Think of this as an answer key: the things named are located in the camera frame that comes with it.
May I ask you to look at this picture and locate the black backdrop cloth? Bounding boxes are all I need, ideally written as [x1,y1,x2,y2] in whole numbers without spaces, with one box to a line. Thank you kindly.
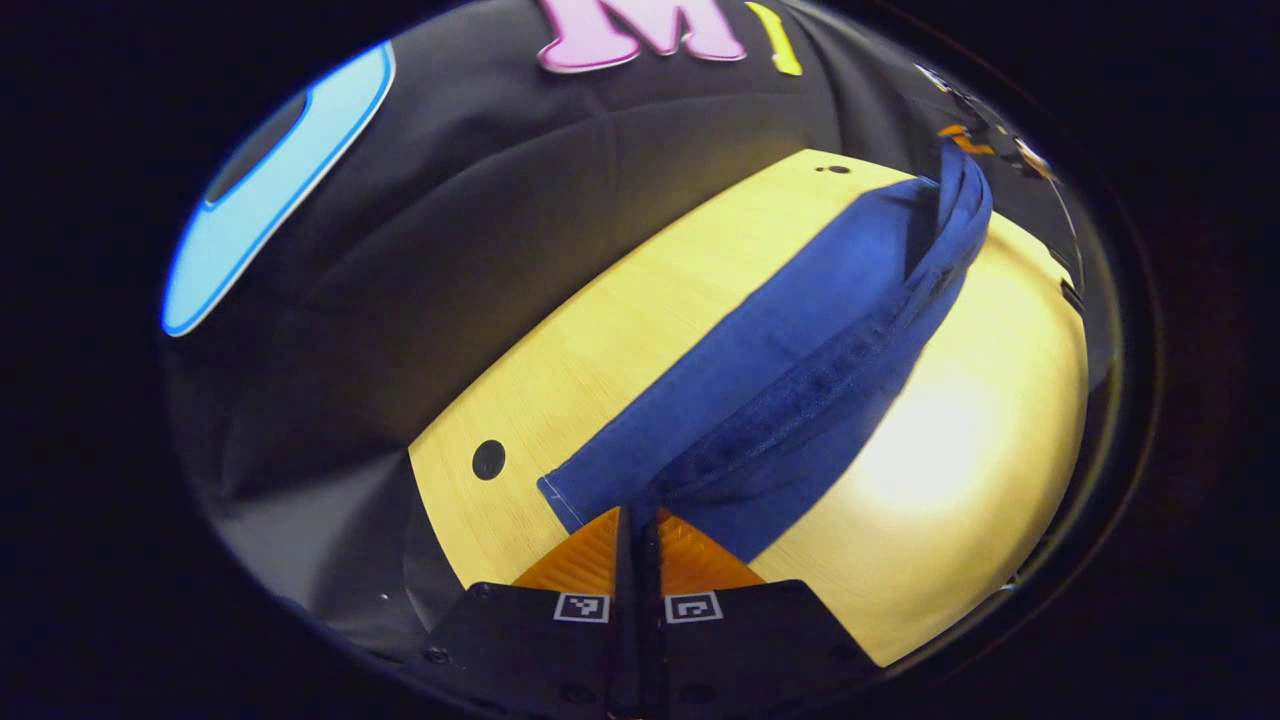
[160,0,1086,661]

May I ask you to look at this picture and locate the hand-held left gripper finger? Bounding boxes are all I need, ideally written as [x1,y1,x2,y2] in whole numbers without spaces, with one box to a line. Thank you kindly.
[420,505,641,720]
[638,507,886,720]

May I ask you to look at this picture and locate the blue jeans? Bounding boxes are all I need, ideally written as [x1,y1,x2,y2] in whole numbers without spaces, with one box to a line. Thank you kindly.
[538,140,994,564]

